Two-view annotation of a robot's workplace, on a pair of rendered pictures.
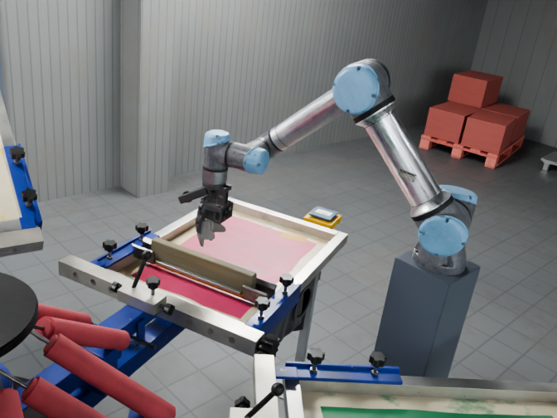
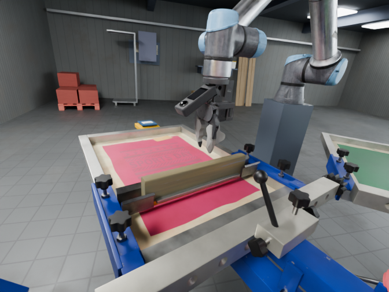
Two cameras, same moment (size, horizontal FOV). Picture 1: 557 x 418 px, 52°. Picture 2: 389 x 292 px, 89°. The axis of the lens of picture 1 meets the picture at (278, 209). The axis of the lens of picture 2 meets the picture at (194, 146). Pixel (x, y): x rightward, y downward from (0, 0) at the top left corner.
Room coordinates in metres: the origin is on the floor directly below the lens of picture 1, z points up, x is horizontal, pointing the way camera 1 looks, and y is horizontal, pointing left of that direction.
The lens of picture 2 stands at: (1.31, 0.71, 1.35)
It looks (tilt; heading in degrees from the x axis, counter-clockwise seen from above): 22 degrees down; 301
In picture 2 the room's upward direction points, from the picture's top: 5 degrees clockwise
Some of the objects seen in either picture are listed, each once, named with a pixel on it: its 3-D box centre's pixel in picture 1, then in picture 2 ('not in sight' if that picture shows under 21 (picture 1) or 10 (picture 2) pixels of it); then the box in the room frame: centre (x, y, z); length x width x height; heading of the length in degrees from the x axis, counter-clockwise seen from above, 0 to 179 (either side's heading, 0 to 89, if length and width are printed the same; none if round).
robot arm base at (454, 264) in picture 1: (442, 246); (290, 92); (1.46, -0.48, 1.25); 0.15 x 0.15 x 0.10
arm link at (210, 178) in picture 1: (215, 175); (216, 69); (1.57, 0.20, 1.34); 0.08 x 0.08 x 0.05
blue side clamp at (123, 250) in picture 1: (126, 255); (113, 223); (1.66, 0.49, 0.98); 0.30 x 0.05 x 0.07; 157
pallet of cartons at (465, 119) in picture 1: (481, 114); (79, 90); (7.13, -2.38, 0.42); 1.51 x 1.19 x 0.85; 137
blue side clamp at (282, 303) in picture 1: (272, 312); (261, 172); (1.43, -0.02, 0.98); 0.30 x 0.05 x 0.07; 157
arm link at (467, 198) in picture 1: (451, 210); (297, 68); (1.45, -0.48, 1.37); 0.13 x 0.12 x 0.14; 160
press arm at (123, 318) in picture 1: (128, 320); (308, 265); (1.25, 0.36, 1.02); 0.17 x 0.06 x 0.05; 157
